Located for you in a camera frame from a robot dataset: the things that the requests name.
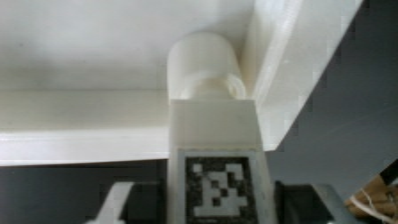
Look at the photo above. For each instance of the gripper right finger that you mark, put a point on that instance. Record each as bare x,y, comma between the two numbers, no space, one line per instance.
333,202

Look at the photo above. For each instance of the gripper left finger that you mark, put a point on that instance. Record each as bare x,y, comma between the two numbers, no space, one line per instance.
111,210

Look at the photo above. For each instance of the white square tabletop tray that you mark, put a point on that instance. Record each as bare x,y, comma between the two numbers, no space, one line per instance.
84,90

